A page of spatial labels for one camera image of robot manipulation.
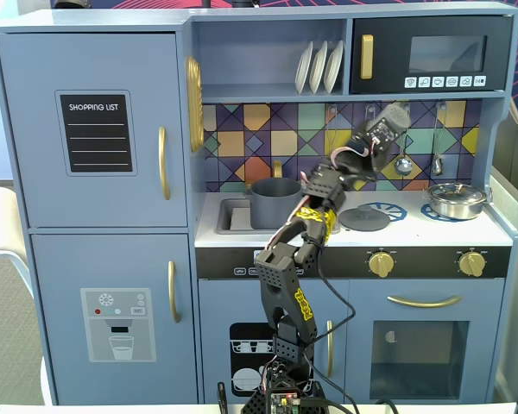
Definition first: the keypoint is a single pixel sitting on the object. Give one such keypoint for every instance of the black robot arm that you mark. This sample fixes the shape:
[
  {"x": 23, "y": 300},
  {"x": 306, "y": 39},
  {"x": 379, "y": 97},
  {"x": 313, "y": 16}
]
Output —
[{"x": 285, "y": 284}]

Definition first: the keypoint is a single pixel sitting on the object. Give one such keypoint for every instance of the gray plastic pot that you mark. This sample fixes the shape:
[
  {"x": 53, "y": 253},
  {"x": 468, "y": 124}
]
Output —
[{"x": 272, "y": 202}]

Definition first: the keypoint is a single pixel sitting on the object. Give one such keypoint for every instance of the steel pot with lid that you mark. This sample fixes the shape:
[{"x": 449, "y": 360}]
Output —
[{"x": 457, "y": 202}]

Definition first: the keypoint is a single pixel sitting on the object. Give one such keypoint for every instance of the steel spoon utensil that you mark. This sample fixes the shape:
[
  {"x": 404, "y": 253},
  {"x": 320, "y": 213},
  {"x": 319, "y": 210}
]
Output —
[{"x": 436, "y": 166}]

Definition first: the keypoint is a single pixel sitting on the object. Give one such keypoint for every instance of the gold toy faucet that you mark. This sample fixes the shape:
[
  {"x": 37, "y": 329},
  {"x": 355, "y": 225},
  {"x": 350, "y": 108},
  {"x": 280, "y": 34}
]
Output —
[{"x": 277, "y": 169}]

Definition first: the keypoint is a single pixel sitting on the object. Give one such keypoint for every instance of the robot controller board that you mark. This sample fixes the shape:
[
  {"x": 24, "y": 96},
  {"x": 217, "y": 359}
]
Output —
[{"x": 285, "y": 400}]

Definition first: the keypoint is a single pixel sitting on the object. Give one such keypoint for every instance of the gray round pot lid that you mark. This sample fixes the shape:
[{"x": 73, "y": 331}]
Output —
[{"x": 364, "y": 220}]

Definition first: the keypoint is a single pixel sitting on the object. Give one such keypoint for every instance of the white plastic chair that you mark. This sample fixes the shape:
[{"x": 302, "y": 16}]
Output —
[{"x": 4, "y": 215}]

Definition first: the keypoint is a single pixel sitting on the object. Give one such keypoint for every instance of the blue dishwasher door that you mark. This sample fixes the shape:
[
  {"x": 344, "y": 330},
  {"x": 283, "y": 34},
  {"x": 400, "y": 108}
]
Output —
[{"x": 224, "y": 302}]

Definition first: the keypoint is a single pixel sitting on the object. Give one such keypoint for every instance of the gold stove knob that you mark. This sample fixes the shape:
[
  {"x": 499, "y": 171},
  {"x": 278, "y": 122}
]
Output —
[
  {"x": 471, "y": 264},
  {"x": 381, "y": 264}
]

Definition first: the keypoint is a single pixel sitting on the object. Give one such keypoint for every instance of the white toy plate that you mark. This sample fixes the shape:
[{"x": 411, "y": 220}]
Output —
[
  {"x": 318, "y": 67},
  {"x": 333, "y": 66},
  {"x": 304, "y": 68}
]

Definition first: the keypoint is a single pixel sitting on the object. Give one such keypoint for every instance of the fridge door with water dispenser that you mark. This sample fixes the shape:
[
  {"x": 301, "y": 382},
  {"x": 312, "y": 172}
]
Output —
[{"x": 60, "y": 267}]

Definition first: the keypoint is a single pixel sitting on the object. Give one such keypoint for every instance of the steel ladle utensil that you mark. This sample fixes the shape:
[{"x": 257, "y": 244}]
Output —
[{"x": 402, "y": 166}]

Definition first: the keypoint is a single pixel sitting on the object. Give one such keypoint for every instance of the gray sink basin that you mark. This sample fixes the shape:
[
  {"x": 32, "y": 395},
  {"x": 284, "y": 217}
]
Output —
[{"x": 237, "y": 215}]

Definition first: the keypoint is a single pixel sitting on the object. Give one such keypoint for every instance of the gray salt shaker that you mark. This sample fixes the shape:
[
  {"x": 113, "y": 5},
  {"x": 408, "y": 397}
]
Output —
[{"x": 395, "y": 116}]

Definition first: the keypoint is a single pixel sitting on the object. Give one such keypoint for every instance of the black toy microwave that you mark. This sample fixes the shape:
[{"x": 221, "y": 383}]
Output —
[{"x": 388, "y": 52}]

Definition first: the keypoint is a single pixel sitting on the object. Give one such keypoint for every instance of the blue oven door with window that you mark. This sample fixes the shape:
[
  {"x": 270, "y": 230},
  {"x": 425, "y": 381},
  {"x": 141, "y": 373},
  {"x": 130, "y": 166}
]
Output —
[{"x": 362, "y": 310}]

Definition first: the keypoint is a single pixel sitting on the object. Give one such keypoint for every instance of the fridge door with shopping list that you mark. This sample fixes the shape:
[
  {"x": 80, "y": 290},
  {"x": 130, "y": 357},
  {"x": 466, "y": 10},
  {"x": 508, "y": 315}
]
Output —
[{"x": 34, "y": 129}]

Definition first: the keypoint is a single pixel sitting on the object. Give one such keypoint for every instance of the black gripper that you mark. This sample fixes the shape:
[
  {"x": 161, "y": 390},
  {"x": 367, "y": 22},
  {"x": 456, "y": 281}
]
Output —
[{"x": 383, "y": 128}]

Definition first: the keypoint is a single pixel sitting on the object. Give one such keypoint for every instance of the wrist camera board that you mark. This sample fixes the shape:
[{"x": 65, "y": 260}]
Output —
[{"x": 383, "y": 133}]

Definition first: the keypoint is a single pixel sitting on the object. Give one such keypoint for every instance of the blue toy kitchen unit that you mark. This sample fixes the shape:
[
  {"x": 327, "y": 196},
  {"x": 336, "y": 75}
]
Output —
[{"x": 263, "y": 56}]

